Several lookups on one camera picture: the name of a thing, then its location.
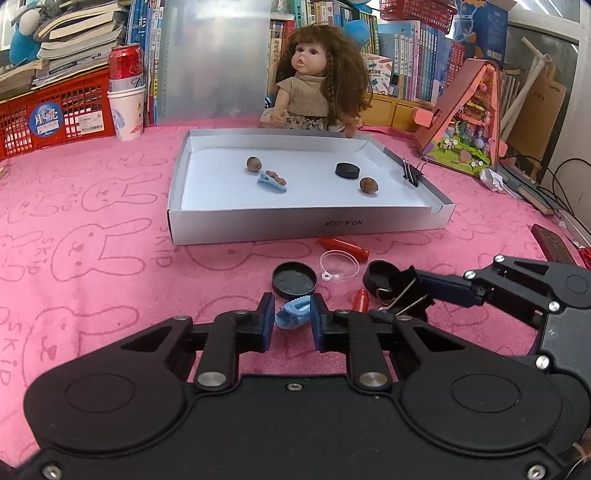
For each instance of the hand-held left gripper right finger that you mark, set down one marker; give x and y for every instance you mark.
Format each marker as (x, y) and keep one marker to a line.
(317, 323)

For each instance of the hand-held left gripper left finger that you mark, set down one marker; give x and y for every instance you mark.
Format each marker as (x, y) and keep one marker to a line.
(267, 318)

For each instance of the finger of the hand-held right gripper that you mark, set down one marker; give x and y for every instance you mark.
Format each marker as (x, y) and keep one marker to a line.
(455, 293)

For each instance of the plain blue hair clip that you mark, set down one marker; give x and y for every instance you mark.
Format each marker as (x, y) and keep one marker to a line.
(291, 314)

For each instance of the large black binder clip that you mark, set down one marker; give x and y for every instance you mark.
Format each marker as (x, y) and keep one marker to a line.
(408, 281)

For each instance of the black round cap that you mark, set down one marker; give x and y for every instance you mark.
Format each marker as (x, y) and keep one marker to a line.
(294, 279)
(347, 170)
(378, 277)

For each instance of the clear round plastic lid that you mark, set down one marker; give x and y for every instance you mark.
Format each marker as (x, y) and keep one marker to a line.
(339, 272)

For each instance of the grey cardboard box tray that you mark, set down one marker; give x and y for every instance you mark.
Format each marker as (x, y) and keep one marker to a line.
(300, 198)

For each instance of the blue bear hair clip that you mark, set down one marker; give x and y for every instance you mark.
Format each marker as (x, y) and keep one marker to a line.
(272, 181)

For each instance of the brown acorn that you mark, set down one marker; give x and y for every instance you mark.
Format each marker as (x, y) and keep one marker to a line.
(369, 184)
(253, 164)

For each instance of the red scissors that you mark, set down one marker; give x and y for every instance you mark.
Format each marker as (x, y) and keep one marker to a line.
(584, 254)

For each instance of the dark red flat box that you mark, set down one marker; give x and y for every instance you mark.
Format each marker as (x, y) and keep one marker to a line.
(554, 244)

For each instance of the white folded paper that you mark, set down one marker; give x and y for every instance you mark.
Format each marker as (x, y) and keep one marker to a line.
(494, 180)

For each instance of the wooden strip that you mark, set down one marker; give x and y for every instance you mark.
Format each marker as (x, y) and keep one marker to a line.
(531, 198)

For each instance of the small black binder clip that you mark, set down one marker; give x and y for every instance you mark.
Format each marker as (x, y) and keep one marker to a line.
(410, 174)

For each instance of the pink rabbit-print towel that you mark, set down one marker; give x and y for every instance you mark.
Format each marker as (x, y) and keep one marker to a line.
(115, 254)

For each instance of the pink wooden house model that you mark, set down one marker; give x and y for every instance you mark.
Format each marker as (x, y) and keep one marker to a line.
(466, 120)

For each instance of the wooden drawer box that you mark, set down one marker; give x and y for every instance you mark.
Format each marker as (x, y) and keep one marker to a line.
(397, 113)

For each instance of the white plastic pipe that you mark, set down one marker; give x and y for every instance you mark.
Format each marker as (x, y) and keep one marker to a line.
(528, 83)

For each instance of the brown-haired doll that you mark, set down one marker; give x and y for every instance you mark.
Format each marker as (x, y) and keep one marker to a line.
(309, 92)

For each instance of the colourful stationery box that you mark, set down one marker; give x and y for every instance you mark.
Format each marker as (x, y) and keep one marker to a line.
(378, 74)

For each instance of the long row of upright books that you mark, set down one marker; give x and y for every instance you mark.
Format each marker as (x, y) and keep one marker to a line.
(415, 60)

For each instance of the white paper cup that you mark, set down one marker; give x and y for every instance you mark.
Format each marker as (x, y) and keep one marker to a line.
(127, 115)

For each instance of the blue cardboard box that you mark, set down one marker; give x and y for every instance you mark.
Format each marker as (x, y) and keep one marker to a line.
(485, 27)

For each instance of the small red mesh basket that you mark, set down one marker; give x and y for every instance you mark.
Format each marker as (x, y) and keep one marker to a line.
(415, 14)

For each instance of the red plastic crate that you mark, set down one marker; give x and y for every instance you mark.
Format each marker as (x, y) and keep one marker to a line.
(69, 115)

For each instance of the red drink can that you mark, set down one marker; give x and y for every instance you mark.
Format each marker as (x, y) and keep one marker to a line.
(127, 67)

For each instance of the row of thin blue books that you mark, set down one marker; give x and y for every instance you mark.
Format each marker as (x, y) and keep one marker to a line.
(147, 55)

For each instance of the stack of lying books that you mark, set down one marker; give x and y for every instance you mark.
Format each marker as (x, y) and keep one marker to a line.
(78, 37)

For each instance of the blue and white plush toy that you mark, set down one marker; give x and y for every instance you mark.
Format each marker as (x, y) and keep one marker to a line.
(23, 41)

